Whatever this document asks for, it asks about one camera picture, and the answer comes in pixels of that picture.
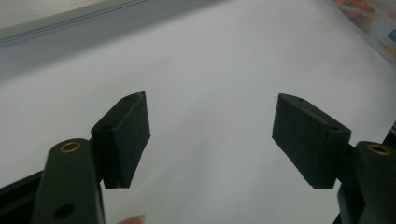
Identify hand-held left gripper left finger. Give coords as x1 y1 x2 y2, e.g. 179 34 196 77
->
90 91 152 190

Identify colourful printed packet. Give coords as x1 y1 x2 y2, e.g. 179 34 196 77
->
324 0 396 65

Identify white panel with grey frame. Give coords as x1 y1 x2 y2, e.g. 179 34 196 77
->
0 0 149 43

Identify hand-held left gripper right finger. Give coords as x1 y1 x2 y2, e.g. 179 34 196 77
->
271 92 353 190

